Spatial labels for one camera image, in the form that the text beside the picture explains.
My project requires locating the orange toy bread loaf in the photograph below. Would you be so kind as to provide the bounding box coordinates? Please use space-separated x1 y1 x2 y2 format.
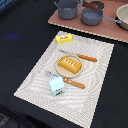
58 56 81 74

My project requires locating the light blue toy cup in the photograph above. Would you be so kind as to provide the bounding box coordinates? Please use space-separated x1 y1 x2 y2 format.
49 77 65 96

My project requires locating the yellow butter box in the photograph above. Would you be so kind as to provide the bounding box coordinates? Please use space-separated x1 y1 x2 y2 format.
55 34 73 43

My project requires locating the brown toy sausage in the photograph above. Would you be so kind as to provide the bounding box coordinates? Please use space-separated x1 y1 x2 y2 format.
83 1 98 10

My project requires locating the beige round plate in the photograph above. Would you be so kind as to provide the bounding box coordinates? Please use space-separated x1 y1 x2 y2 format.
56 55 83 78

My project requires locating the woven beige placemat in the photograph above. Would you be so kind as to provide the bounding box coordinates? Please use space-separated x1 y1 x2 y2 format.
14 35 114 128

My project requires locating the dark grey pot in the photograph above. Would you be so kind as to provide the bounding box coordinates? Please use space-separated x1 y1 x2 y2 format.
55 0 83 20

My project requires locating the pink brown mat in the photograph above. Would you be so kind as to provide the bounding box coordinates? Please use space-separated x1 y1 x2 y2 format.
48 0 128 43

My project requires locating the black round lid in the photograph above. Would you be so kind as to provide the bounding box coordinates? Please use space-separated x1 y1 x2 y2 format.
90 1 104 9

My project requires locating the beige pan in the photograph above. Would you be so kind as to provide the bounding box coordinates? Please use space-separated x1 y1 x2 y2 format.
116 4 128 30

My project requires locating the fork with orange handle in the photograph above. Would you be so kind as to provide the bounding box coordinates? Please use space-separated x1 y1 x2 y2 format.
45 70 85 89

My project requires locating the knife with orange handle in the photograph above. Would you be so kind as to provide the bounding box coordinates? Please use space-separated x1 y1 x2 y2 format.
58 49 97 62

